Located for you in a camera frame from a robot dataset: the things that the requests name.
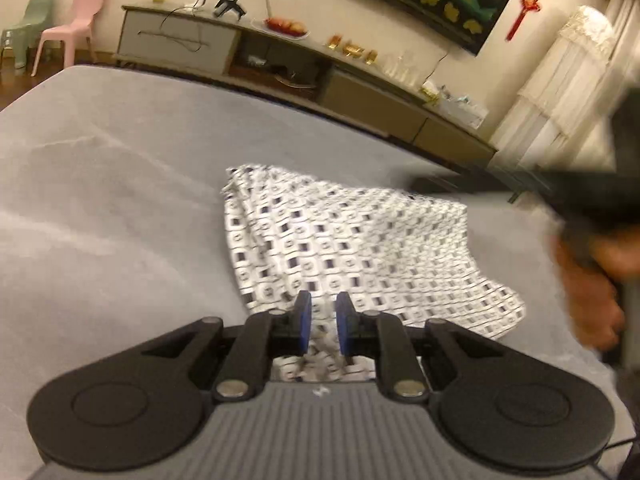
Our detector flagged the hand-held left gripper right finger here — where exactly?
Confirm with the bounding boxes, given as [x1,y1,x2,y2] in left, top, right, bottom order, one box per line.
[335,291,493,403]

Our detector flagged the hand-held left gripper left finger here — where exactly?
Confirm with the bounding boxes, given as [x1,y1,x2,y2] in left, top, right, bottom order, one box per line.
[142,290,313,403]

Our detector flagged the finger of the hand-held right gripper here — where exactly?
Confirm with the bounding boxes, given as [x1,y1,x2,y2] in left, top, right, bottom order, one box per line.
[407,170,553,203]

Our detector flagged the black white patterned garment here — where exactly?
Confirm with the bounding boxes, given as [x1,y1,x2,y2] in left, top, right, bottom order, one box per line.
[220,164,527,385]

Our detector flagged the person's right hand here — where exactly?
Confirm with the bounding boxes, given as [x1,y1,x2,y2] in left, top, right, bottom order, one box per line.
[552,232,640,352]

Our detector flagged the white storage tray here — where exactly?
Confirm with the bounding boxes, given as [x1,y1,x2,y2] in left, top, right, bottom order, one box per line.
[440,94,488,130]

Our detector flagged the long grey brown cabinet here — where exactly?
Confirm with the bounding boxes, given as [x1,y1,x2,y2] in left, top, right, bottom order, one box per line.
[115,4,498,168]

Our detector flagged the group of clear glasses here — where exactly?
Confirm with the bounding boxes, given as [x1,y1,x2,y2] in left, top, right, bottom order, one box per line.
[382,50,426,86]

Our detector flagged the red fruit plate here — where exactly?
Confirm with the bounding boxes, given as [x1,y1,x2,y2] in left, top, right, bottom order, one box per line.
[264,16,311,38]

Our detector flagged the black device with screen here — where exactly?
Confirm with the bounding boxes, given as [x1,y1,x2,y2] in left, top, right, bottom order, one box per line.
[214,0,248,20]

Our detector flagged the pink plastic chair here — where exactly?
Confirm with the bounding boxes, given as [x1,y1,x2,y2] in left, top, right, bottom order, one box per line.
[31,0,107,78]

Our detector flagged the green plastic chair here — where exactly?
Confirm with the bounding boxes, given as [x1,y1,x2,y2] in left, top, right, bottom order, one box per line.
[0,0,55,73]

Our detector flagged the thin television cable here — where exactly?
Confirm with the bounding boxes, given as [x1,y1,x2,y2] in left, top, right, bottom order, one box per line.
[425,50,448,86]

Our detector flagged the white coiled cable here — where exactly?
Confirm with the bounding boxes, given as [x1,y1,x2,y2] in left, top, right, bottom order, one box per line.
[277,72,321,88]

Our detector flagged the black cable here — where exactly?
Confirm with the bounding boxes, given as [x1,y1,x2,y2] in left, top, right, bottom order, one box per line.
[137,5,208,55]

